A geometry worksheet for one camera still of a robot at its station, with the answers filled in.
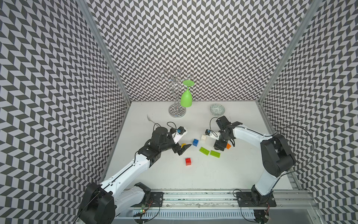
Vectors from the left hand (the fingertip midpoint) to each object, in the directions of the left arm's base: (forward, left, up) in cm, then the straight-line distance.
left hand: (184, 138), depth 78 cm
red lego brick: (-9, -2, -13) cm, 16 cm away
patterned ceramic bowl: (+34, -26, -15) cm, 46 cm away
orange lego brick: (+2, -29, -15) cm, 32 cm away
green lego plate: (-1, -13, -16) cm, 21 cm away
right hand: (+4, -23, -14) cm, 28 cm away
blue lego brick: (+5, -7, -14) cm, 16 cm away
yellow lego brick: (-8, +1, +7) cm, 11 cm away
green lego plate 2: (-3, -19, -16) cm, 25 cm away
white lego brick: (+8, -13, -13) cm, 20 cm away
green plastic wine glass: (+26, -1, +8) cm, 27 cm away
